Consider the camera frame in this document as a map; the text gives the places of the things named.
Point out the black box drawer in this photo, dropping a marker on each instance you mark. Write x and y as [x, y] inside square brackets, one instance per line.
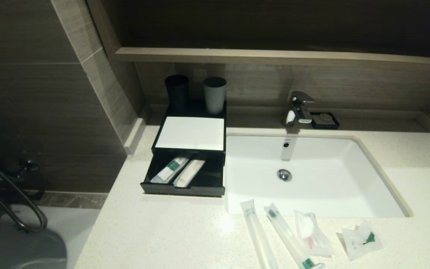
[211, 175]

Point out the black amenity box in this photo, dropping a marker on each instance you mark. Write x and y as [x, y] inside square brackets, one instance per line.
[196, 108]

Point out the grey cup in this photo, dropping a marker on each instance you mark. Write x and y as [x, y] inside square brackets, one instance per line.
[215, 95]

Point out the beige flat packet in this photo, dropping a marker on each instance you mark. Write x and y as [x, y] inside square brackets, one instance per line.
[189, 172]

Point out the white tube packet green label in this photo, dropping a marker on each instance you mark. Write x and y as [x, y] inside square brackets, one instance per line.
[170, 169]

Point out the black cup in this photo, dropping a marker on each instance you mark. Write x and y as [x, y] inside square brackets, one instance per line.
[177, 91]

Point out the chrome sink drain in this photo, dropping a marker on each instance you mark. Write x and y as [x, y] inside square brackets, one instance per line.
[284, 175]

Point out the chrome sink faucet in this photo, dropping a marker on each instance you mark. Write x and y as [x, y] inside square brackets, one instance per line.
[299, 106]

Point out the long packet small green mark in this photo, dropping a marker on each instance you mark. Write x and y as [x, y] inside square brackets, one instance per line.
[254, 231]

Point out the round soap bar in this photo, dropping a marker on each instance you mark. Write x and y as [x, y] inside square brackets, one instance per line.
[326, 117]

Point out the long packet large green label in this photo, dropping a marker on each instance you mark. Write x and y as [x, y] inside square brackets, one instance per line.
[284, 231]

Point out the black soap dish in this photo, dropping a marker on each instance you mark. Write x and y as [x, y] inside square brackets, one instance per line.
[334, 124]

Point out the white sink basin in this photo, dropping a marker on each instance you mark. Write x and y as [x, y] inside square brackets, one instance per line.
[319, 194]

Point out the small packet with pink item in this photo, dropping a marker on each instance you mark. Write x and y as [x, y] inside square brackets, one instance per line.
[312, 239]

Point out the white bathtub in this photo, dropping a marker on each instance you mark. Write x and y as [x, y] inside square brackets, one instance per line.
[77, 231]

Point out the crumpled shower cap packet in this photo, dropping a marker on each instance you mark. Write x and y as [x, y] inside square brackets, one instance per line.
[357, 243]

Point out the chrome bathtub mixer tap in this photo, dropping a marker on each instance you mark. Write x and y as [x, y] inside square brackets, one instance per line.
[26, 166]

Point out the wooden wall shelf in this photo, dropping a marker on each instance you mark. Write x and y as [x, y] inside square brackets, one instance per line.
[274, 56]

